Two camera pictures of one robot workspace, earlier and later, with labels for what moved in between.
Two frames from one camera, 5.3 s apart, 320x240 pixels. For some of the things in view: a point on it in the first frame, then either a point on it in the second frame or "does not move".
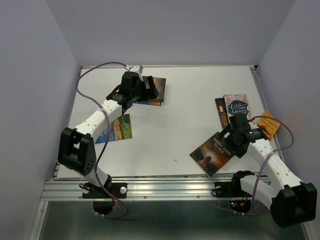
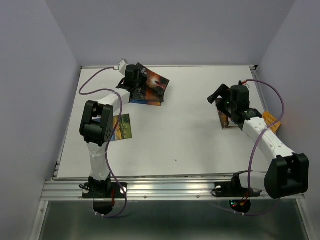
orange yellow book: x=269 y=126 does not move
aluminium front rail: x=143 y=189 does not move
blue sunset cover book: x=158 y=103 does not move
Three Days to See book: x=213 y=154 → x=154 y=89
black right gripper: x=227 y=129 → x=221 y=91
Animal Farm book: x=119 y=129 does not move
